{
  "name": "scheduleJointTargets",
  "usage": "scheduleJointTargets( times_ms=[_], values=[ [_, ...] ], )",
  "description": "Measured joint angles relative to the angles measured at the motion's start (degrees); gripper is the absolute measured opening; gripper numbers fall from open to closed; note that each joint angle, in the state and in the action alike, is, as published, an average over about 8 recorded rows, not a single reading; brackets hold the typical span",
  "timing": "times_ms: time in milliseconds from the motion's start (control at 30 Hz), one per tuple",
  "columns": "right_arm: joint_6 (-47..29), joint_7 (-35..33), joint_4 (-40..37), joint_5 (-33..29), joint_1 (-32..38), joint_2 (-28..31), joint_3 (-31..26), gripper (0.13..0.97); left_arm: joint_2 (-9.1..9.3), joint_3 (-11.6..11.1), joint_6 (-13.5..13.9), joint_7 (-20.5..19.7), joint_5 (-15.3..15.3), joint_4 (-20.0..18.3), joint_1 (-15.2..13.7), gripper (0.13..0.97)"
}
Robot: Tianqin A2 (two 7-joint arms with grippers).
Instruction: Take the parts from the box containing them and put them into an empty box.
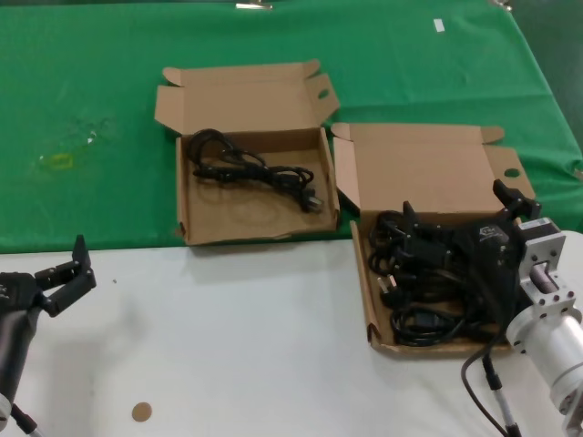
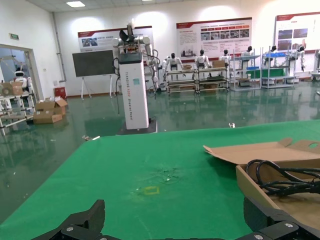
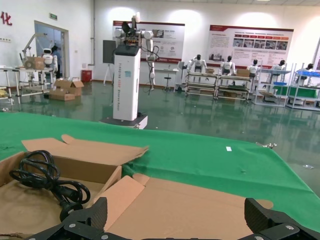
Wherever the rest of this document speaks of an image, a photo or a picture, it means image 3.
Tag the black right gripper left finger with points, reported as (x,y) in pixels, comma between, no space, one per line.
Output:
(98,212)

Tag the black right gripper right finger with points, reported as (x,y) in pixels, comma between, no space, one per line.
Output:
(260,217)

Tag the open cardboard box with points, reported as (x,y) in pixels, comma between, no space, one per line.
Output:
(87,152)
(175,207)

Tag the small clear plastic scrap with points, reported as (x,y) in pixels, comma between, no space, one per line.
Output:
(308,166)

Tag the small white label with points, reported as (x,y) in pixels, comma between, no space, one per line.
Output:
(228,148)

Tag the green tablecloth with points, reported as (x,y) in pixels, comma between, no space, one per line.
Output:
(200,160)

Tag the flat closed brown carton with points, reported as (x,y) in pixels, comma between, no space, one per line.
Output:
(60,95)

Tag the open brown shipping carton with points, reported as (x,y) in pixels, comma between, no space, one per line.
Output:
(72,87)

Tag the tube workbench with green panel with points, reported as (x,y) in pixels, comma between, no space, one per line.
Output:
(303,92)
(281,90)

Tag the red bin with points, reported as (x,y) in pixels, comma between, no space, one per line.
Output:
(86,75)

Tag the medium brown carton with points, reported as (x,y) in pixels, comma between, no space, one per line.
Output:
(243,73)

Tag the white humanoid robot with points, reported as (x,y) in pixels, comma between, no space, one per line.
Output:
(310,66)
(228,66)
(198,63)
(253,68)
(278,67)

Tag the black round stool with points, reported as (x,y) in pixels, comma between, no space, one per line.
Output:
(168,79)

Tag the small brown carton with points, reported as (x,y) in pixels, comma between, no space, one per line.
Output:
(210,70)

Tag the brown carton with hole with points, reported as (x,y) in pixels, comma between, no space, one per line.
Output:
(37,63)

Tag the dark screen on stand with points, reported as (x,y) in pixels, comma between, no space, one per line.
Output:
(108,51)

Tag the small white service robot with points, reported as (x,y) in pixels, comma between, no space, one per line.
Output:
(47,58)

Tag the glass doorway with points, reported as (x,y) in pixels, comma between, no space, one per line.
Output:
(60,37)

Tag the green exit sign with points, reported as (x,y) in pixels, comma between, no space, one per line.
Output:
(53,16)

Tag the white tube frame rack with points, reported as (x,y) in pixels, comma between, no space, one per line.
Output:
(32,88)

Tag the white tube frame workbench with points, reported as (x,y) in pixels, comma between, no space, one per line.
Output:
(233,78)
(200,74)

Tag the red-topped wall poster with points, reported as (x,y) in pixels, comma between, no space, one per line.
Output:
(250,50)
(170,40)

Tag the white lifting frame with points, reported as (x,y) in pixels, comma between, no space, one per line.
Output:
(29,43)

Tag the grey wall pipe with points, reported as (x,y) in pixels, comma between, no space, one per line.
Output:
(94,25)

